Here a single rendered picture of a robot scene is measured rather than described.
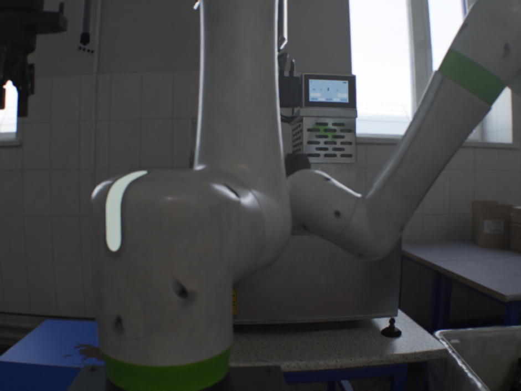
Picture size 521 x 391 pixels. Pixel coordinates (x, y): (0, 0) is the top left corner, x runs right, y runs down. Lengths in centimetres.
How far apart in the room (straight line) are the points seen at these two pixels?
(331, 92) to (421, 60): 225
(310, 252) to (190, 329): 75
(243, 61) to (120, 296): 30
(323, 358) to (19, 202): 241
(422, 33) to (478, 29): 287
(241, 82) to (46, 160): 251
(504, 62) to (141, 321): 62
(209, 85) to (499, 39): 44
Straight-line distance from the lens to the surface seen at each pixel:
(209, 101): 52
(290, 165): 93
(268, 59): 53
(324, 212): 74
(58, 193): 292
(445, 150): 74
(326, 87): 132
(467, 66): 72
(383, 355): 106
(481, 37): 72
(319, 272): 110
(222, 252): 37
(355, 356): 104
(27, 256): 306
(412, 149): 74
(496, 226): 267
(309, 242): 108
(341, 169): 131
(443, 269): 206
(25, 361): 146
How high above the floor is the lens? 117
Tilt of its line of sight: 3 degrees down
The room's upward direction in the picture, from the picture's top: straight up
